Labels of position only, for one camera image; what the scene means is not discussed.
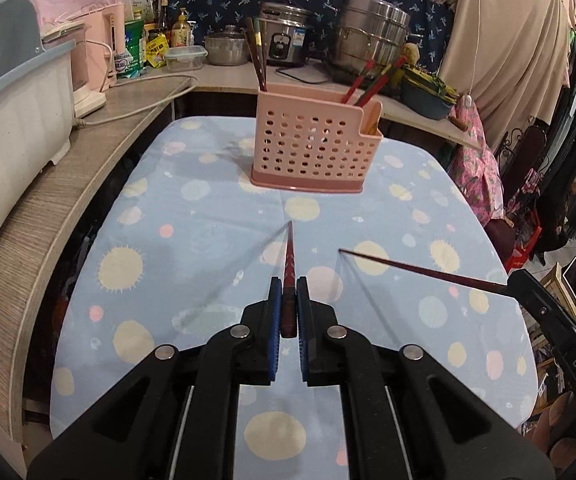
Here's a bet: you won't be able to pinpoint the dark maroon chopstick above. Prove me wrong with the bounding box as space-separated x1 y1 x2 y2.
280 221 297 339

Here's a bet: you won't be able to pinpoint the red chopstick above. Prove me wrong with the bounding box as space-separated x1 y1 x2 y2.
355 55 411 109
341 60 375 104

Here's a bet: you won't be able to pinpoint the green chopstick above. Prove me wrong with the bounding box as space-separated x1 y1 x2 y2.
357 62 400 109

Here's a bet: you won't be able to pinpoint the brown chopstick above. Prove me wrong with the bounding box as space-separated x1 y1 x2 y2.
249 18 267 91

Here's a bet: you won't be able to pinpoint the blue patterned tablecloth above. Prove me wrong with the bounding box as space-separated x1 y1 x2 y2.
48 115 540 480

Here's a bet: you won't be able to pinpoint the pink perforated utensil holder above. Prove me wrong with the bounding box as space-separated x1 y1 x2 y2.
249 84 384 194

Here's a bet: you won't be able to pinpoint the pink floral cloth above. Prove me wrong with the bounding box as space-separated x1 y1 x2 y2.
448 96 505 226

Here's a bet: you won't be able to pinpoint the blue bowl with items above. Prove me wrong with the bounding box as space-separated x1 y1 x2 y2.
400 65 459 120

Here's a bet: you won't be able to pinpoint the small steel lidded pot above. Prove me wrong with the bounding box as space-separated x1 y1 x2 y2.
204 25 249 66

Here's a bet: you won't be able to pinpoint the clear food container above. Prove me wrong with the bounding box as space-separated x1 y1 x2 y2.
166 46 208 73

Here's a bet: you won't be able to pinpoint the wooden counter shelf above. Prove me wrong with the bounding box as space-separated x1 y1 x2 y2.
0 62 482 443

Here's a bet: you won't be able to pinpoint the steel rice cooker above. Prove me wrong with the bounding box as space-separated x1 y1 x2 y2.
259 1 313 67

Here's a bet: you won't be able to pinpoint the green white milk can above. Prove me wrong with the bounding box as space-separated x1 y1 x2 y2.
114 20 145 78

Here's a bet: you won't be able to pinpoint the large steel steamer pot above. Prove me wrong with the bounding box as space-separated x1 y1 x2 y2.
329 0 410 78

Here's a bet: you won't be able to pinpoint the yellow oil bottle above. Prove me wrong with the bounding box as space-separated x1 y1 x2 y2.
171 8 192 48

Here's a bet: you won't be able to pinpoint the pink kettle appliance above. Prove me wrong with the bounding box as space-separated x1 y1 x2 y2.
42 2 125 118

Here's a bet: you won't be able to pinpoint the beige hanging curtain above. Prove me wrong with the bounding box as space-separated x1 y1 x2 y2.
431 0 569 148

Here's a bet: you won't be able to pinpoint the white blue dish rack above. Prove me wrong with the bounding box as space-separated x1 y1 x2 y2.
0 0 75 228

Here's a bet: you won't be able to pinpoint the white power cable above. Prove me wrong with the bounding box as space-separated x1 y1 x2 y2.
70 39 200 131

